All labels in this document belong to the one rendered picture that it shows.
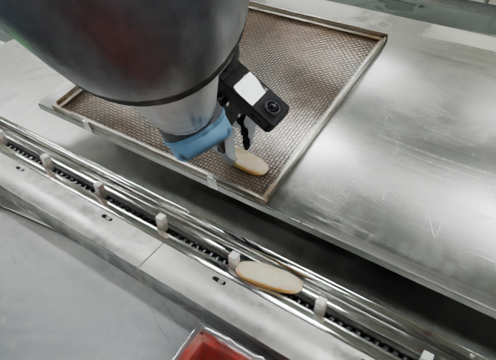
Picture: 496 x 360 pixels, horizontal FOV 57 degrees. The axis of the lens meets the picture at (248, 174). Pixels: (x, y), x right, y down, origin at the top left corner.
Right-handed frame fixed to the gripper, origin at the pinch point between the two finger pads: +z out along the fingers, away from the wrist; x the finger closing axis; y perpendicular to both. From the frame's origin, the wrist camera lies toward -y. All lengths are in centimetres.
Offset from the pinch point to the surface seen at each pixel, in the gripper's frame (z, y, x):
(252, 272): 2.7, -13.8, 15.6
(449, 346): 3.3, -39.8, 9.6
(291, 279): 3.1, -18.9, 13.1
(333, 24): 1.6, 7.9, -43.0
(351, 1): 147, 128, -286
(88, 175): 3.9, 22.7, 16.6
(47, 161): 2.4, 30.9, 19.1
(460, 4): 151, 52, -328
